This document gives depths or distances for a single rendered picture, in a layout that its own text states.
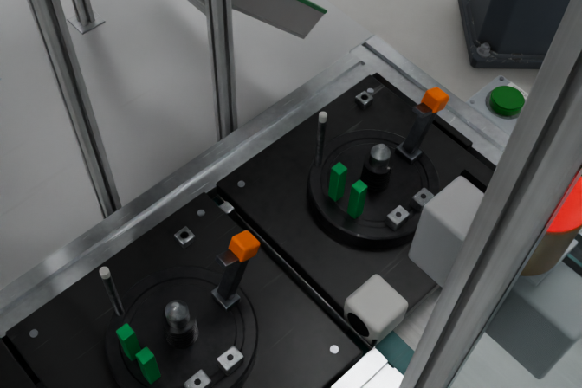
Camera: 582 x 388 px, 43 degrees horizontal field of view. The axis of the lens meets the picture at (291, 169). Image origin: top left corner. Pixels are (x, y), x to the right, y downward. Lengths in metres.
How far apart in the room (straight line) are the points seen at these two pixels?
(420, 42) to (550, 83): 0.81
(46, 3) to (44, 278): 0.29
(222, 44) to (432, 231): 0.37
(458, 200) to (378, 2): 0.71
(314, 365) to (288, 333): 0.04
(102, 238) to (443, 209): 0.42
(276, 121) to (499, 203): 0.53
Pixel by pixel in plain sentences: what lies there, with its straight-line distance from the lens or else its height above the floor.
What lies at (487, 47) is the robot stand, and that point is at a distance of 1.09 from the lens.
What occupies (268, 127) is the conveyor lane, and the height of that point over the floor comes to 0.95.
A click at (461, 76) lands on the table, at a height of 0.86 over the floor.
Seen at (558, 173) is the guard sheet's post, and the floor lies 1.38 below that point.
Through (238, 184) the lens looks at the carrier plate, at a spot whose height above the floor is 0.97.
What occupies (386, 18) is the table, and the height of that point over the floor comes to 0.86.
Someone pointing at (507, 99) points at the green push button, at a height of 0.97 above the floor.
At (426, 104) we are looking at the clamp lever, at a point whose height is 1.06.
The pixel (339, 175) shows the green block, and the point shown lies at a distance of 0.73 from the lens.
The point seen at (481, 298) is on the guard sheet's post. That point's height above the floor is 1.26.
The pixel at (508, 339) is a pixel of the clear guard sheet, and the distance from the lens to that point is 0.48.
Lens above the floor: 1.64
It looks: 55 degrees down
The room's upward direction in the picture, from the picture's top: 3 degrees clockwise
